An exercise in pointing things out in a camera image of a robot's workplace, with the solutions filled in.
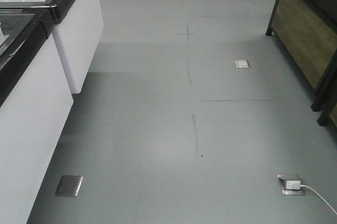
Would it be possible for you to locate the steel floor socket cover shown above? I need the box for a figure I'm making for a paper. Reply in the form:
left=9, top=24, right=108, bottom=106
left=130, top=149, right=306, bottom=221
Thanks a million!
left=55, top=175, right=83, bottom=197

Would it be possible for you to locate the white chest freezer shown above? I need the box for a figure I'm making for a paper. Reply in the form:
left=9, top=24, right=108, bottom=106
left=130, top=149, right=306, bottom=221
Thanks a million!
left=1, top=9, right=73, bottom=223
left=1, top=0, right=104, bottom=94

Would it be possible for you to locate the far white chest freezer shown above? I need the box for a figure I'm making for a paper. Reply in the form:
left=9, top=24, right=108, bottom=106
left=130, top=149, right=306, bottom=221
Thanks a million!
left=1, top=0, right=104, bottom=94

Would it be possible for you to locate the white power cable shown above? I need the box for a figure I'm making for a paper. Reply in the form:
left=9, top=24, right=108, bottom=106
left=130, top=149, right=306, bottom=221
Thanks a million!
left=300, top=184, right=337, bottom=217

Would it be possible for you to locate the open floor socket box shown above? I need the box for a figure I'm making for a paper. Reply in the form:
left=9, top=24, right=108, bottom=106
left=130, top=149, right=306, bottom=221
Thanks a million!
left=276, top=174, right=305, bottom=196

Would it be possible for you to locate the near white chest freezer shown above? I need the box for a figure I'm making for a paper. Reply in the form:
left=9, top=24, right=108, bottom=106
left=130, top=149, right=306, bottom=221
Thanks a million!
left=1, top=9, right=73, bottom=223

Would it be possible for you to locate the far steel floor socket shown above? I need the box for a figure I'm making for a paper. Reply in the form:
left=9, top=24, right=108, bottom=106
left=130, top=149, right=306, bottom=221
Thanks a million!
left=234, top=59, right=251, bottom=69

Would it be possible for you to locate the white power adapter plug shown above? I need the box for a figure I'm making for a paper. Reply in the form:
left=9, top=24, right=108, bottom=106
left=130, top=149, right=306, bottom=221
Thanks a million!
left=285, top=180, right=302, bottom=190

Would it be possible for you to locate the dark wooden display stand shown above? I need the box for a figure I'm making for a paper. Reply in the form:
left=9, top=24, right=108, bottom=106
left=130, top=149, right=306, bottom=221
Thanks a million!
left=265, top=0, right=336, bottom=111

